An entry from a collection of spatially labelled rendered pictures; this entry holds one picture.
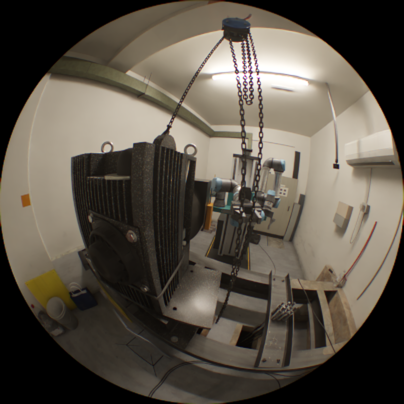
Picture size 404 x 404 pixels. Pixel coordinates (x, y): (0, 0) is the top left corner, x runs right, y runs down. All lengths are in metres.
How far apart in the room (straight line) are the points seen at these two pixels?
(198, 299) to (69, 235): 1.40
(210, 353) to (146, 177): 0.92
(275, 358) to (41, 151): 2.27
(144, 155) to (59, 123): 1.34
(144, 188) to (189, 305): 0.62
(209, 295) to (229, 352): 0.43
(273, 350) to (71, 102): 2.49
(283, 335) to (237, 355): 0.35
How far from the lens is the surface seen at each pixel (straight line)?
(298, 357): 1.13
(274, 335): 1.06
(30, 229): 1.54
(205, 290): 0.80
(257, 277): 1.33
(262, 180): 1.31
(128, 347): 1.64
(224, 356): 0.92
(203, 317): 0.72
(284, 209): 3.40
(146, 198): 0.31
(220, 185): 0.99
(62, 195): 1.50
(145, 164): 0.30
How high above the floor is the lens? 1.56
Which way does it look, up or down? 15 degrees down
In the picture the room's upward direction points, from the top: 6 degrees clockwise
